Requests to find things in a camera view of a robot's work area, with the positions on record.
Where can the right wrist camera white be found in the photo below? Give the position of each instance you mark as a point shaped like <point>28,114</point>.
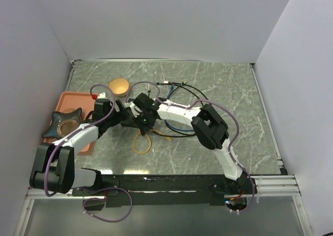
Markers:
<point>131,106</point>

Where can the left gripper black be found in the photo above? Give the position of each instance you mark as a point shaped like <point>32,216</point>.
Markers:
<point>119,115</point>

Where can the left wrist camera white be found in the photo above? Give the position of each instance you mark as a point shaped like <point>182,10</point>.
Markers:
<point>101,96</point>

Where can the yellow wooden bowl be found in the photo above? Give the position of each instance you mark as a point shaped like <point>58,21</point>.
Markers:
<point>119,86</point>

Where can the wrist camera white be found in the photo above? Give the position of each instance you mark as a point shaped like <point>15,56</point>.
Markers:
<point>101,96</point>
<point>131,106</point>

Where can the dark blue star dish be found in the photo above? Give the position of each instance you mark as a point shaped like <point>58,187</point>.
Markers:
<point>63,124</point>

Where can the aluminium frame rail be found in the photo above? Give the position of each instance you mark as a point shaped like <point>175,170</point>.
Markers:
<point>277,185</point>

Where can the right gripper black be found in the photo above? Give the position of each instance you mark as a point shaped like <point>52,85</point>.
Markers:
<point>145,129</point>

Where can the black network switch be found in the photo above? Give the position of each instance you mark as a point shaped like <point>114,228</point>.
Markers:
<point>128,119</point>

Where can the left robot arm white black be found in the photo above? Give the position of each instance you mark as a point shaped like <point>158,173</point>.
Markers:
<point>53,169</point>

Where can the pink plastic tray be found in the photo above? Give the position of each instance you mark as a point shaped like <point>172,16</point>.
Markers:
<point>69,101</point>

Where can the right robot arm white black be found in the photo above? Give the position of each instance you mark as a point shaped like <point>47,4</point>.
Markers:
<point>210,128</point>

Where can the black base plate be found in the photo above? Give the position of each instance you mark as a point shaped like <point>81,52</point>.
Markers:
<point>119,190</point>

